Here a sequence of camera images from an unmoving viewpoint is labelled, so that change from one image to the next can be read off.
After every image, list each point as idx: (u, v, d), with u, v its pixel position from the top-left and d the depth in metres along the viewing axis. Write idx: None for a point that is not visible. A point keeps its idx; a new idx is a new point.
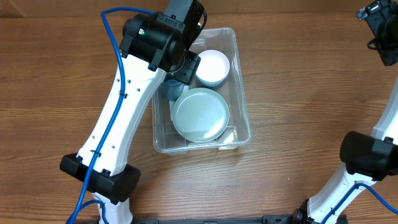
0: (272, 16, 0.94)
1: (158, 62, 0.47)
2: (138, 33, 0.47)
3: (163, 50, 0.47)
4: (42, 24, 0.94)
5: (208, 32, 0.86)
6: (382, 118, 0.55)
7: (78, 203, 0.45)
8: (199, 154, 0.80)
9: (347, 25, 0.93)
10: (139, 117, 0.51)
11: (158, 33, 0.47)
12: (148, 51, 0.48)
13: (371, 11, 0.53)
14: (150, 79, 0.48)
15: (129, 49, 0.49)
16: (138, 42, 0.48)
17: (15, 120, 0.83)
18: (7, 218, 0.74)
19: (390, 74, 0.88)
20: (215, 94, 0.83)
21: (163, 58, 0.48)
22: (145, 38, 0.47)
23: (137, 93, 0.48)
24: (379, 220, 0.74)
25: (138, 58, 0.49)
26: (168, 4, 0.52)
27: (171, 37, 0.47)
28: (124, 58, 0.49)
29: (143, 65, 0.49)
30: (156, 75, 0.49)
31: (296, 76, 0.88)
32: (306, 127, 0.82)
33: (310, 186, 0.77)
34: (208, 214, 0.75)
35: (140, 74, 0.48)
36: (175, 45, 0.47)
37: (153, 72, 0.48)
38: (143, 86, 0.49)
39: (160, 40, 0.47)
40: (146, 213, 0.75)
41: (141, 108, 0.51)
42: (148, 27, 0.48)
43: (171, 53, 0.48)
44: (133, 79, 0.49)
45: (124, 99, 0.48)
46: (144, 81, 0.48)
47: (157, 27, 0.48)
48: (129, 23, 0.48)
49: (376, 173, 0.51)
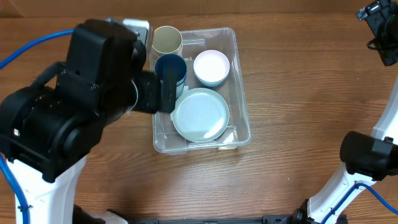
0: (272, 16, 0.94)
1: (50, 169, 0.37)
2: (17, 132, 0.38)
3: (54, 144, 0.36)
4: (42, 24, 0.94)
5: (208, 32, 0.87)
6: (382, 118, 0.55)
7: None
8: (199, 154, 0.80)
9: (347, 24, 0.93)
10: (63, 213, 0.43)
11: (51, 124, 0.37)
12: (35, 154, 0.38)
13: (370, 12, 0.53)
14: (49, 191, 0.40)
15: (12, 153, 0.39)
16: (21, 144, 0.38)
17: None
18: (9, 218, 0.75)
19: (390, 74, 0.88)
20: (215, 94, 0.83)
21: (57, 155, 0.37)
22: (34, 126, 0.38)
23: (41, 203, 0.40)
24: (379, 220, 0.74)
25: (25, 162, 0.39)
26: (68, 57, 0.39)
27: (67, 126, 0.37)
28: (11, 164, 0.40)
29: (38, 176, 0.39)
30: (56, 186, 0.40)
31: (296, 76, 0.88)
32: (305, 127, 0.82)
33: (310, 186, 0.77)
34: (208, 214, 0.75)
35: (36, 183, 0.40)
36: (74, 135, 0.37)
37: (52, 184, 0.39)
38: (46, 196, 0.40)
39: (50, 134, 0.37)
40: (146, 213, 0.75)
41: (61, 205, 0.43)
42: (37, 118, 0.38)
43: (66, 145, 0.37)
44: (32, 191, 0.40)
45: (30, 211, 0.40)
46: (43, 194, 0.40)
47: (50, 112, 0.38)
48: (7, 101, 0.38)
49: (376, 173, 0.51)
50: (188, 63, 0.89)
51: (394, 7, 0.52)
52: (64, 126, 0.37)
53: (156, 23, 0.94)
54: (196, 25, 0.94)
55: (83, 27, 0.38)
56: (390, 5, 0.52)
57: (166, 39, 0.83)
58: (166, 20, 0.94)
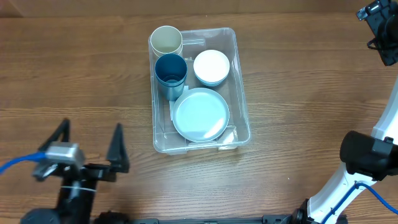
0: (272, 16, 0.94)
1: None
2: None
3: None
4: (42, 24, 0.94)
5: (208, 32, 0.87)
6: (382, 118, 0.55)
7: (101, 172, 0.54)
8: (199, 154, 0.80)
9: (347, 25, 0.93)
10: None
11: None
12: None
13: (370, 11, 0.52)
14: None
15: None
16: None
17: (15, 120, 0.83)
18: (8, 218, 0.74)
19: (390, 74, 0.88)
20: (215, 94, 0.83)
21: None
22: None
23: None
24: (379, 220, 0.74)
25: None
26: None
27: None
28: None
29: None
30: None
31: (296, 76, 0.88)
32: (305, 127, 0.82)
33: (310, 186, 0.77)
34: (208, 214, 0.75)
35: None
36: None
37: None
38: None
39: None
40: (145, 213, 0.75)
41: None
42: None
43: None
44: None
45: None
46: None
47: None
48: None
49: (375, 173, 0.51)
50: (188, 62, 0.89)
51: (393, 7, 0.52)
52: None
53: (156, 23, 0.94)
54: (196, 25, 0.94)
55: None
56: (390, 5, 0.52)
57: (166, 39, 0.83)
58: (166, 20, 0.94)
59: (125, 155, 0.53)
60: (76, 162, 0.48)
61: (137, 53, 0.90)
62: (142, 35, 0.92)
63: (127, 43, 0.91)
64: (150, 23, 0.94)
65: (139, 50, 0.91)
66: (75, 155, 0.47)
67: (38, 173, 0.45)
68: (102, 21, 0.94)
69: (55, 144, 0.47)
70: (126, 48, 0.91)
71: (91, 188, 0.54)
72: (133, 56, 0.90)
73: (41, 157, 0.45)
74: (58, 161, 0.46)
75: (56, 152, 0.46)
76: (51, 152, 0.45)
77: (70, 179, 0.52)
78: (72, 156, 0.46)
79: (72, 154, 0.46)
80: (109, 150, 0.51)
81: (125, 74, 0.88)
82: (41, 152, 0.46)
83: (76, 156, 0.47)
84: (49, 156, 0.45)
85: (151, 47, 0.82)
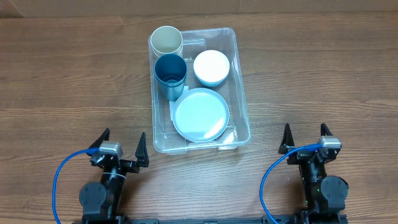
0: (272, 16, 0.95)
1: None
2: None
3: None
4: (43, 25, 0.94)
5: (208, 32, 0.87)
6: None
7: (132, 163, 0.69)
8: (199, 154, 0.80)
9: (347, 25, 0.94)
10: None
11: None
12: None
13: (288, 141, 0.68)
14: None
15: None
16: None
17: (15, 120, 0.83)
18: (8, 218, 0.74)
19: (389, 74, 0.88)
20: (215, 94, 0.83)
21: None
22: None
23: None
24: (379, 221, 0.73)
25: None
26: (84, 192, 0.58)
27: None
28: None
29: None
30: None
31: (297, 76, 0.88)
32: (305, 126, 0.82)
33: None
34: (208, 214, 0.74)
35: None
36: None
37: None
38: None
39: None
40: (145, 213, 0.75)
41: None
42: None
43: None
44: None
45: None
46: None
47: None
48: None
49: (341, 210, 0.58)
50: (188, 63, 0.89)
51: (319, 161, 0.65)
52: (109, 205, 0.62)
53: (157, 24, 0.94)
54: (196, 25, 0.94)
55: (82, 198, 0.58)
56: (318, 153, 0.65)
57: (166, 39, 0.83)
58: (166, 20, 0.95)
59: (147, 154, 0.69)
60: (117, 155, 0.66)
61: (137, 53, 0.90)
62: (142, 35, 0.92)
63: (127, 44, 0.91)
64: (150, 23, 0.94)
65: (139, 50, 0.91)
66: (117, 149, 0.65)
67: (93, 160, 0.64)
68: (103, 21, 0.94)
69: (104, 142, 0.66)
70: (126, 48, 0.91)
71: (123, 175, 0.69)
72: (132, 56, 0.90)
73: (96, 150, 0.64)
74: (106, 154, 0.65)
75: (106, 147, 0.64)
76: (102, 146, 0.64)
77: (109, 167, 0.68)
78: (115, 149, 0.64)
79: (116, 148, 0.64)
80: (137, 149, 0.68)
81: (126, 75, 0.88)
82: (95, 147, 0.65)
83: (118, 150, 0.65)
84: (101, 149, 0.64)
85: (151, 47, 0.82)
